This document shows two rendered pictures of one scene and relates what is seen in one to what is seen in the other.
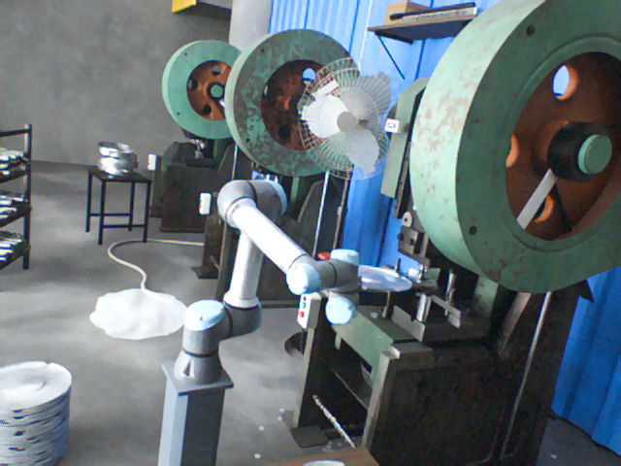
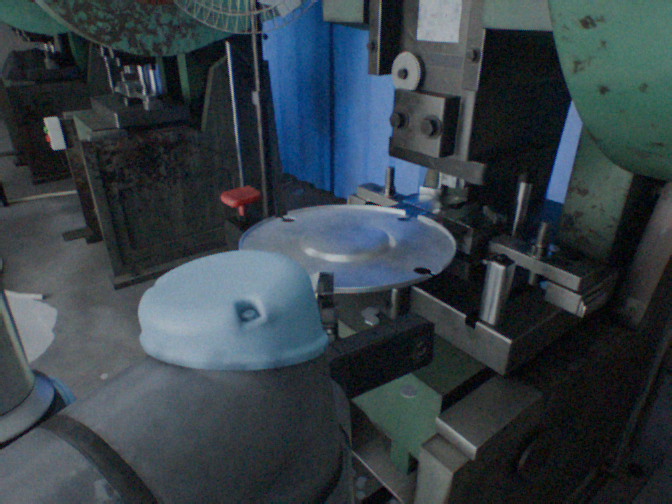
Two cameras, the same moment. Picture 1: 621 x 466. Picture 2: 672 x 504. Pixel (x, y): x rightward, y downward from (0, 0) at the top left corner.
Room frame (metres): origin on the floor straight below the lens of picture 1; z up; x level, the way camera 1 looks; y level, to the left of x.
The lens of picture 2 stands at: (1.11, -0.12, 1.08)
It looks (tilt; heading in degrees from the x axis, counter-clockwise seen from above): 28 degrees down; 350
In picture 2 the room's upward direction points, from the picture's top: straight up
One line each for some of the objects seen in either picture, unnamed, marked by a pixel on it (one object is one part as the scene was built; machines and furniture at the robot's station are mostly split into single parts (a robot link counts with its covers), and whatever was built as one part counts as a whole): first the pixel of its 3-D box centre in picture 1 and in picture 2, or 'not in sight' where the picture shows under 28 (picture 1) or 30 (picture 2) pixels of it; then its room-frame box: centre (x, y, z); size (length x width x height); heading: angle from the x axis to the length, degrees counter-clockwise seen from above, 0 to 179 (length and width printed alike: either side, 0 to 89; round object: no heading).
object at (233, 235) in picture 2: not in sight; (252, 261); (1.98, -0.10, 0.62); 0.10 x 0.06 x 0.20; 28
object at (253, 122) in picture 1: (311, 176); (208, 56); (3.51, 0.04, 0.87); 1.53 x 0.99 x 1.74; 116
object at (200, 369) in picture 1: (199, 358); not in sight; (1.46, 0.28, 0.50); 0.15 x 0.15 x 0.10
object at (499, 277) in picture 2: (424, 306); (496, 287); (1.60, -0.42, 0.75); 0.03 x 0.03 x 0.10; 28
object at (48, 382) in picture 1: (24, 383); not in sight; (1.53, 0.88, 0.26); 0.29 x 0.29 x 0.01
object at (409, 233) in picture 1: (429, 212); (457, 40); (1.79, -0.41, 1.04); 0.17 x 0.15 x 0.30; 118
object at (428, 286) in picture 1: (420, 284); (452, 219); (1.81, -0.45, 0.76); 0.15 x 0.09 x 0.05; 28
